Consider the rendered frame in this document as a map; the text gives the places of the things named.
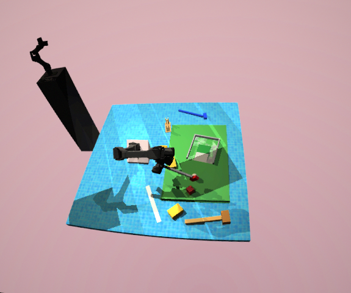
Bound red cube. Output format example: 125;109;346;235
186;185;195;195

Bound orange putter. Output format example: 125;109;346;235
184;210;231;225

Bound dark red putter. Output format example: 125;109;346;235
164;165;199;181

